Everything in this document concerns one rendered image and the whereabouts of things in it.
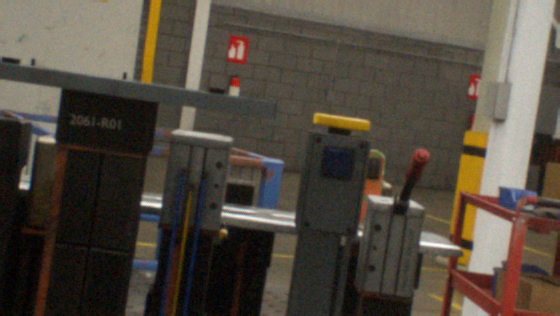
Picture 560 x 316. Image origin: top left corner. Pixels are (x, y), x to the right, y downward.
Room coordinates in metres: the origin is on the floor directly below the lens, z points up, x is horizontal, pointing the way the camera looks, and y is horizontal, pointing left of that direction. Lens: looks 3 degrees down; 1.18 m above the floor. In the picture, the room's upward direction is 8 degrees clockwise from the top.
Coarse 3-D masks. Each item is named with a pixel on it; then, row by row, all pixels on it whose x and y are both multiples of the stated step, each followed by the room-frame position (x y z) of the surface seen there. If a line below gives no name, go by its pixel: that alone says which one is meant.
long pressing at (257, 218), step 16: (144, 192) 1.61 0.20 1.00; (144, 208) 1.46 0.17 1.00; (160, 208) 1.46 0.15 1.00; (224, 208) 1.57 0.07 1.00; (240, 208) 1.58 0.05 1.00; (256, 208) 1.62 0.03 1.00; (240, 224) 1.46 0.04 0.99; (256, 224) 1.46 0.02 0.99; (272, 224) 1.46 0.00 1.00; (288, 224) 1.47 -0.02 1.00; (352, 240) 1.47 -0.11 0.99; (432, 240) 1.54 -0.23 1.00; (448, 240) 1.60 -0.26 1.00; (448, 256) 1.47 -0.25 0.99
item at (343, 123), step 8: (320, 120) 1.19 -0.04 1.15; (328, 120) 1.19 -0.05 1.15; (336, 120) 1.19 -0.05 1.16; (344, 120) 1.19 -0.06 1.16; (352, 120) 1.19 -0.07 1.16; (360, 120) 1.20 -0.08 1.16; (328, 128) 1.22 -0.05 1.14; (336, 128) 1.21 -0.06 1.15; (344, 128) 1.20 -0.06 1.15; (352, 128) 1.20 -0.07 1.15; (360, 128) 1.19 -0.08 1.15; (368, 128) 1.20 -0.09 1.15
